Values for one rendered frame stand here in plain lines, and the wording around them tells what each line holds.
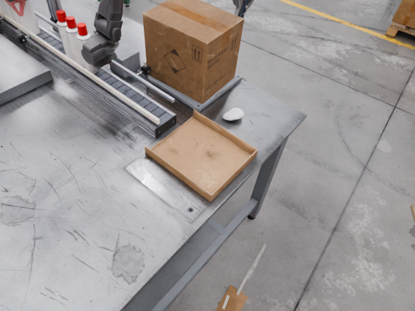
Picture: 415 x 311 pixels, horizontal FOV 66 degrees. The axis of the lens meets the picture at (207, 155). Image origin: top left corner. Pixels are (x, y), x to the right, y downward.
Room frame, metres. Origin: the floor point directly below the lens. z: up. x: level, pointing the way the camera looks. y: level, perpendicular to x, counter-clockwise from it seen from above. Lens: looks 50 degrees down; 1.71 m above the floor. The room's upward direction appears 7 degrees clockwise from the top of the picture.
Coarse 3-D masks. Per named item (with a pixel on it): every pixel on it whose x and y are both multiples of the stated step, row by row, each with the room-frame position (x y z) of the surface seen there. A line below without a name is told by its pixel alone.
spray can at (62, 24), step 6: (60, 12) 1.14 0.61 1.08; (60, 18) 1.13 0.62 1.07; (60, 24) 1.13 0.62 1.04; (66, 24) 1.14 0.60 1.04; (60, 30) 1.13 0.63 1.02; (66, 36) 1.13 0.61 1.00; (66, 42) 1.13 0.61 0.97; (66, 48) 1.13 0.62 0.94; (66, 54) 1.13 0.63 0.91; (72, 54) 1.13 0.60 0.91
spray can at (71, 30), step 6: (66, 18) 1.11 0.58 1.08; (72, 18) 1.11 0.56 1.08; (72, 24) 1.10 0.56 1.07; (66, 30) 1.10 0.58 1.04; (72, 30) 1.09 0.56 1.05; (72, 36) 1.09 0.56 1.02; (72, 42) 1.09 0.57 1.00; (72, 48) 1.09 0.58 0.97; (78, 48) 1.09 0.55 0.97; (78, 54) 1.09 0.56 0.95; (78, 60) 1.09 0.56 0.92
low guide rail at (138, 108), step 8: (16, 24) 1.31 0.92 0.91; (24, 32) 1.28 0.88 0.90; (40, 40) 1.20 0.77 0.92; (48, 48) 1.17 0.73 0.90; (64, 56) 1.11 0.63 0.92; (72, 64) 1.08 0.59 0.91; (88, 72) 1.02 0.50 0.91; (96, 80) 0.99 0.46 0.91; (112, 88) 0.94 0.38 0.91; (120, 96) 0.91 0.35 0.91; (128, 104) 0.89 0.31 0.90; (136, 104) 0.87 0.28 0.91; (144, 112) 0.84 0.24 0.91; (152, 120) 0.82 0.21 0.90
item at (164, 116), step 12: (48, 36) 1.29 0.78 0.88; (60, 48) 1.21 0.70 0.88; (96, 84) 1.00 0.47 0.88; (108, 84) 1.01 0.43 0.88; (120, 84) 1.02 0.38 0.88; (132, 96) 0.95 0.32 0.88; (144, 96) 0.96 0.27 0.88; (132, 108) 0.89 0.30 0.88; (144, 108) 0.89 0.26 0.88; (156, 108) 0.90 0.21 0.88; (168, 120) 0.85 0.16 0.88
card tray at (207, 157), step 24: (192, 120) 0.91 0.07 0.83; (168, 144) 0.77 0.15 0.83; (192, 144) 0.78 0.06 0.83; (216, 144) 0.79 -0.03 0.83; (240, 144) 0.80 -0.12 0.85; (168, 168) 0.65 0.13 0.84; (192, 168) 0.67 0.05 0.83; (216, 168) 0.68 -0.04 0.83; (240, 168) 0.68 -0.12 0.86; (216, 192) 0.57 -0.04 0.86
